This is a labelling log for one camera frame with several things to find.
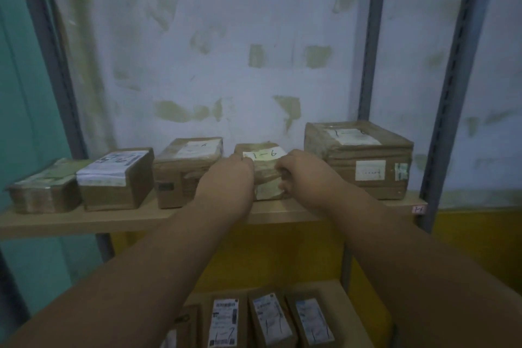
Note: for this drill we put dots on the person's right hand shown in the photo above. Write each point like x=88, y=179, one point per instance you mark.
x=314, y=184

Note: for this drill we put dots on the person's left hand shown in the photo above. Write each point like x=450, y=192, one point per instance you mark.
x=228, y=188

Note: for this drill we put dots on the tall taped parcel 1-6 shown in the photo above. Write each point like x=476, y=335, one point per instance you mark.
x=267, y=188

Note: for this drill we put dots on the small taped cardboard box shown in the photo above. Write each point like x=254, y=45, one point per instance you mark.
x=359, y=156

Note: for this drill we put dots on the metal shelving rack with boards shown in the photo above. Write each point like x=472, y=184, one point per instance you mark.
x=122, y=221

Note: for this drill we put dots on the small box red-topped label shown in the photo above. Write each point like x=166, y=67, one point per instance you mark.
x=114, y=192

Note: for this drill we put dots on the small parcel marked 1-7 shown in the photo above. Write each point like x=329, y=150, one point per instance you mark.
x=226, y=323

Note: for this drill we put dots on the brown box label 1-7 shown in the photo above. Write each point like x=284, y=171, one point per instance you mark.
x=314, y=321

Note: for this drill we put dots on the box with orange stripes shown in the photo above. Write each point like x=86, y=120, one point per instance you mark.
x=271, y=319

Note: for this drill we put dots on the person's left forearm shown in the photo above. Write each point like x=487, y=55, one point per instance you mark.
x=134, y=278

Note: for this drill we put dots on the person's right forearm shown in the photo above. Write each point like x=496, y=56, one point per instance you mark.
x=416, y=278

